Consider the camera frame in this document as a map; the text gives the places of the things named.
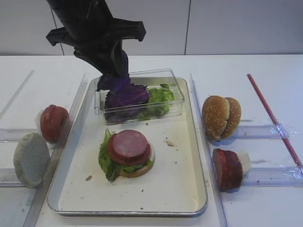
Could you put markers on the clear plastic lettuce container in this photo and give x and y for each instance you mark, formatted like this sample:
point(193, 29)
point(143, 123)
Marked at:
point(150, 79)

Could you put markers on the green lettuce on burger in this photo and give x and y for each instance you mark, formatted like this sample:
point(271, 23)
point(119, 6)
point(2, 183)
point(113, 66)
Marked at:
point(108, 166)

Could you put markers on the dark red meat slice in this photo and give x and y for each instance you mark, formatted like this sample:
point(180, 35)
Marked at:
point(221, 171)
point(234, 170)

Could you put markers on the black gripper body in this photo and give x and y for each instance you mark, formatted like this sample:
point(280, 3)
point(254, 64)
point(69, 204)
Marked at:
point(95, 35)

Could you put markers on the sesame bun half inner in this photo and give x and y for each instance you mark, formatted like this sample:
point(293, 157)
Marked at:
point(234, 118)

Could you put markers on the clear strip far left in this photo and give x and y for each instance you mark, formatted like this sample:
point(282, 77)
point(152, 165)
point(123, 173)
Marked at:
point(16, 93)

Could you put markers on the white pusher block for tomatoes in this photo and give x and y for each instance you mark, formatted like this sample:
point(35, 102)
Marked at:
point(37, 119)

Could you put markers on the pink ham slice on burger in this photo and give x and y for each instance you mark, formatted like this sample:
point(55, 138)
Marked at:
point(129, 144)

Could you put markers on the green lettuce in container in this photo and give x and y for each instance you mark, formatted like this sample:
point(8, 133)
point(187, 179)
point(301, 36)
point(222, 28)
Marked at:
point(157, 104)

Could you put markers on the bottom bun on tray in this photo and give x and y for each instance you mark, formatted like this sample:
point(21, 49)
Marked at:
point(146, 167)

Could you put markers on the clear rail under buns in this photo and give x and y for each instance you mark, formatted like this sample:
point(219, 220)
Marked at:
point(263, 132)

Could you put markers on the sesame bun half outer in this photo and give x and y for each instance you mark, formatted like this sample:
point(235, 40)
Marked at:
point(215, 113)

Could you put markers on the long clear left divider rail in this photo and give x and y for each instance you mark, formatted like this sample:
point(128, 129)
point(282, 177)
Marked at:
point(42, 189)

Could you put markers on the purple lettuce leaf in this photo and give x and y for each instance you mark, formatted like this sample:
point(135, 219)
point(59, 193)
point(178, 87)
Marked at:
point(121, 93)

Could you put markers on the white pusher block for meat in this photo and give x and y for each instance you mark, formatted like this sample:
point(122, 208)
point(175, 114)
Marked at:
point(245, 162)

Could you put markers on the sesame bun half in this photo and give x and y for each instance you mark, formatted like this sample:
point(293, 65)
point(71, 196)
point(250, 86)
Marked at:
point(234, 118)
point(215, 113)

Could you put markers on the clear rail under meat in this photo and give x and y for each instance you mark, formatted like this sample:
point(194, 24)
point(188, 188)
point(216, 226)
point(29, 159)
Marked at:
point(274, 177)

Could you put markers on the red tomato slice stack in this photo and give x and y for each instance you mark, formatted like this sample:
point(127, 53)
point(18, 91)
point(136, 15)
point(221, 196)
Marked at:
point(51, 121)

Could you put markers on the metal baking tray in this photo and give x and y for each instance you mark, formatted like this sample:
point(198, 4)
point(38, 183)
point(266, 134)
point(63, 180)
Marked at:
point(174, 187)

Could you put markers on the red straw strip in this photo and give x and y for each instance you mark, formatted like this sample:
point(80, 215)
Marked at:
point(286, 141)

